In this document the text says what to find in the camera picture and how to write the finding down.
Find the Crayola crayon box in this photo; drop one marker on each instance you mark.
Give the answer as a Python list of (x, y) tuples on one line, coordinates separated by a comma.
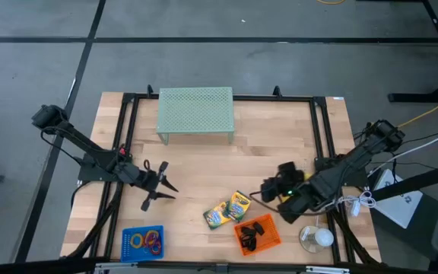
[(238, 205), (217, 215)]

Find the black rig crossbeam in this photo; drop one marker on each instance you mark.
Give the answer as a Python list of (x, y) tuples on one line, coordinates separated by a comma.
[(51, 266)]

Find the orange coil band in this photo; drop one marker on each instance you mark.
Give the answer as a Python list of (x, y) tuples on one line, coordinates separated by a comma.
[(151, 231)]

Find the orange plastic basket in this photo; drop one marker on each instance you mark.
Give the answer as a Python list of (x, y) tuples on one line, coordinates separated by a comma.
[(272, 237)]

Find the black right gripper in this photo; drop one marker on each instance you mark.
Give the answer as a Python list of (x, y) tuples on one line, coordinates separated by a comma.
[(310, 190)]

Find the black aluminium table frame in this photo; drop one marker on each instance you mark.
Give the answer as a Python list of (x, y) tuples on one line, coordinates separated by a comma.
[(272, 97)]

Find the white flat box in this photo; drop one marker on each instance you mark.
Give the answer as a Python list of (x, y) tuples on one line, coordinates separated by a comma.
[(397, 201)]

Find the blue plastic basket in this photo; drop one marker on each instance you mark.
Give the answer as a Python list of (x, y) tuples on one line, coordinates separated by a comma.
[(127, 255)]

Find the yellow coil band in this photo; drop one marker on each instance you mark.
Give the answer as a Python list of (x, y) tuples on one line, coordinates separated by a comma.
[(137, 234)]

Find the black desk frame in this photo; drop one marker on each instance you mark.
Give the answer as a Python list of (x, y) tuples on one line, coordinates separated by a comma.
[(413, 186)]

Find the white bulb on clear disc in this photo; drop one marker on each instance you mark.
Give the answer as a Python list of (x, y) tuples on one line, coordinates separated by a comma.
[(323, 237)]

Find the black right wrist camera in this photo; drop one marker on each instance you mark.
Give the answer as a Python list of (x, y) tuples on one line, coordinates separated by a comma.
[(270, 189)]

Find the black floor stand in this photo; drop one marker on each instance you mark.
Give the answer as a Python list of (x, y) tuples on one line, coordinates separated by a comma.
[(413, 97)]

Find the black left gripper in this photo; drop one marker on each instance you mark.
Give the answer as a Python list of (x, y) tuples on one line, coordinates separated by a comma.
[(148, 180)]

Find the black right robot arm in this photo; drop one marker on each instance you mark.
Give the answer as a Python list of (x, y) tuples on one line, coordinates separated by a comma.
[(356, 160)]

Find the green mesh shelf riser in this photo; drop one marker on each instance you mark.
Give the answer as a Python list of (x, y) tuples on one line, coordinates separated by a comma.
[(196, 110)]

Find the red coil band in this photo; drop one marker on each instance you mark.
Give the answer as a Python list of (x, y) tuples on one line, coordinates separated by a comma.
[(155, 251)]

